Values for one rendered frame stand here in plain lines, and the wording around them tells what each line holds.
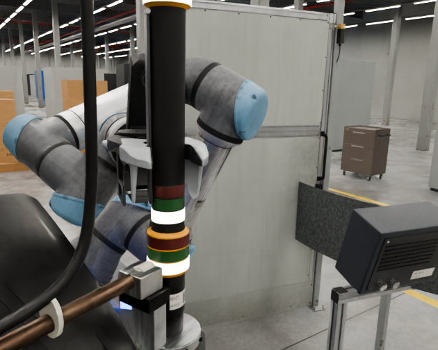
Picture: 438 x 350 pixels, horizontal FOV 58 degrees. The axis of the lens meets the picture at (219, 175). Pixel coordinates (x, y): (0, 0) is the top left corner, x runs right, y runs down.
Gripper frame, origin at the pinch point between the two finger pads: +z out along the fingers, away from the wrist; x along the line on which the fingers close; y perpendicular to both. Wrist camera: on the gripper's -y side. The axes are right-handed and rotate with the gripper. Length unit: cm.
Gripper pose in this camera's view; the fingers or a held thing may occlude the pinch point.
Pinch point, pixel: (173, 153)
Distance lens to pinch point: 36.4
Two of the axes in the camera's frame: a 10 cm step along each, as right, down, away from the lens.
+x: -9.3, 0.5, -3.6
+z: 3.6, 2.1, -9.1
